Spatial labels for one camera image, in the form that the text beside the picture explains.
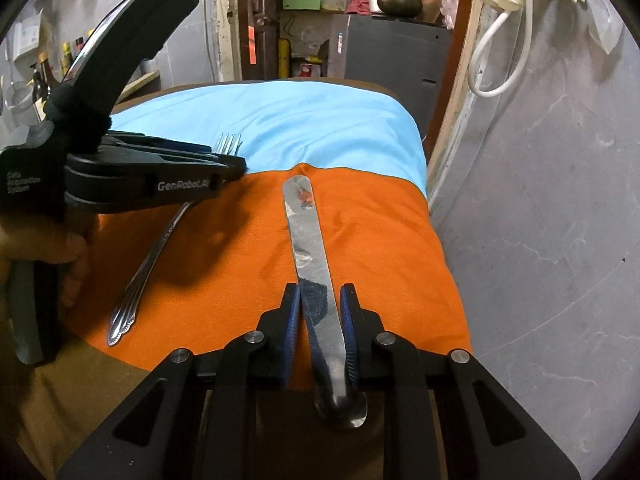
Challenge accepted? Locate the white hose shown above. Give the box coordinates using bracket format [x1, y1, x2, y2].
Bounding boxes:
[467, 0, 540, 99]

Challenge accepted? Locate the person's left hand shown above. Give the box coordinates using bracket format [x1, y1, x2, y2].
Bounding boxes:
[0, 220, 89, 312]

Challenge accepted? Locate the grey metal cabinet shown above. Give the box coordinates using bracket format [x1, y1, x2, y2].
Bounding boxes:
[327, 14, 454, 127]

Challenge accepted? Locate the dark metal bowl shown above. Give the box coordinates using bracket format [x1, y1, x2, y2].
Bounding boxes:
[376, 0, 425, 17]

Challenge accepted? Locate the steel table knife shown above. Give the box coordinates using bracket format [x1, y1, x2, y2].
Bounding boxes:
[282, 175, 369, 432]

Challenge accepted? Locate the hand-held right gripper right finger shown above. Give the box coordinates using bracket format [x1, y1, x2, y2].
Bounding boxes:
[339, 284, 583, 480]

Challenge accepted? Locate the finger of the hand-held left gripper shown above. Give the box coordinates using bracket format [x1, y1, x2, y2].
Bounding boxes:
[106, 131, 214, 155]
[66, 152, 247, 214]

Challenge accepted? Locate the orange cloth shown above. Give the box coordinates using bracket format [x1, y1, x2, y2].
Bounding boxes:
[67, 162, 474, 394]

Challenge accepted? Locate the steel fork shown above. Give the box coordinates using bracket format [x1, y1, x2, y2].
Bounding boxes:
[106, 132, 244, 349]

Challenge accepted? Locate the wooden wall shelf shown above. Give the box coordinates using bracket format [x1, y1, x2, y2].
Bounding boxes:
[115, 70, 162, 104]

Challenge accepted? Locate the clear plastic bag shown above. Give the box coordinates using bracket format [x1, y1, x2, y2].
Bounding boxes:
[585, 0, 632, 56]

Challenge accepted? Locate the light blue cloth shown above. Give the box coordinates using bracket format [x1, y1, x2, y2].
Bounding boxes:
[107, 80, 429, 197]

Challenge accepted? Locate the dark wooden door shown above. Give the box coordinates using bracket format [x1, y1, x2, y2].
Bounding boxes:
[237, 0, 281, 81]

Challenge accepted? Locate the red and white bag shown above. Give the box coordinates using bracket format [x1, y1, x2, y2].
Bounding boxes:
[292, 57, 324, 79]

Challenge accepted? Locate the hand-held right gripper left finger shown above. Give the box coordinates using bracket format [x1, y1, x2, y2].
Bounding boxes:
[57, 282, 302, 480]

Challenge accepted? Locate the wooden door frame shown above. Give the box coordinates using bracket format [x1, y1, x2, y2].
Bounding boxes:
[426, 0, 503, 182]

